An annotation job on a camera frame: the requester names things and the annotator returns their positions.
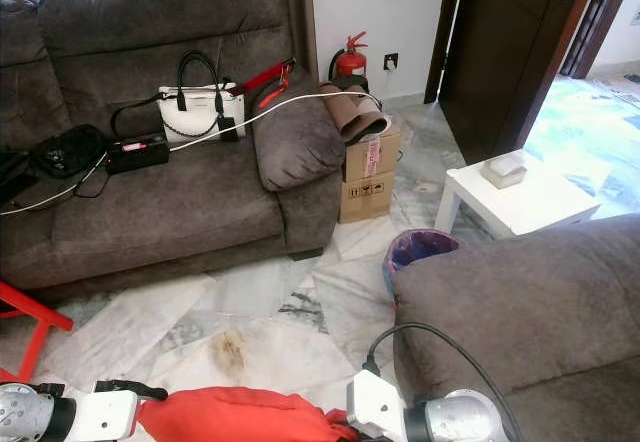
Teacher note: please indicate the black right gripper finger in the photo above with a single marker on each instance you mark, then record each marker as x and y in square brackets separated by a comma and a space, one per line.
[128, 388]

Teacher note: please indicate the red pillow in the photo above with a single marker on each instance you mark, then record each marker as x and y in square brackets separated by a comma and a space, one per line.
[240, 417]

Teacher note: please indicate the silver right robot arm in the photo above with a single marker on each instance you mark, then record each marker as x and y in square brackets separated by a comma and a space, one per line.
[460, 417]

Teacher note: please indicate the grey fabric sofa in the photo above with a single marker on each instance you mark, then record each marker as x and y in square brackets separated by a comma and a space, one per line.
[530, 312]
[160, 212]

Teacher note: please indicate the waste bin with blue bag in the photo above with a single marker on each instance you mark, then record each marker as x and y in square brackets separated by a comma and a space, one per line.
[405, 252]

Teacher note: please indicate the black charger box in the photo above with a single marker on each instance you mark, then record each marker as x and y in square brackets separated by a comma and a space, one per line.
[137, 154]

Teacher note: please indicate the black flat bag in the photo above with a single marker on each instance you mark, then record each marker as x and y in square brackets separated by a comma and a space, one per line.
[12, 174]

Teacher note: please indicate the black pouch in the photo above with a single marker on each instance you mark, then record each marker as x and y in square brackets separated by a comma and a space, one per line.
[68, 152]

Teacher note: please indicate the cardboard box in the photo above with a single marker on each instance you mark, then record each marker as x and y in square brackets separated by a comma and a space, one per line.
[370, 184]

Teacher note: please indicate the white side table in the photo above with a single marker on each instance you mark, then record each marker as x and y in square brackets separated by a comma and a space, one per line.
[530, 205]

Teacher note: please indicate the beige tissue box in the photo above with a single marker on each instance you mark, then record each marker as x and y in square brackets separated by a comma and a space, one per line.
[503, 170]

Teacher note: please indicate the brown rolled mat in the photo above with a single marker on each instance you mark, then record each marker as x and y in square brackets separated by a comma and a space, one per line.
[352, 112]

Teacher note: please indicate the red fire extinguisher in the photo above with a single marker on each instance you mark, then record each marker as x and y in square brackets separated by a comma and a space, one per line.
[351, 62]

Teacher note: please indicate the dark wooden door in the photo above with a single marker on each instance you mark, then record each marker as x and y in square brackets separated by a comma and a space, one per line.
[510, 52]

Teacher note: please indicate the red stool frame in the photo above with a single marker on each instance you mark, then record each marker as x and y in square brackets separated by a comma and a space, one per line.
[35, 307]

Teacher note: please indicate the wall socket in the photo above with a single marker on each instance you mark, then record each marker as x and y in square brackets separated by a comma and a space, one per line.
[390, 61]

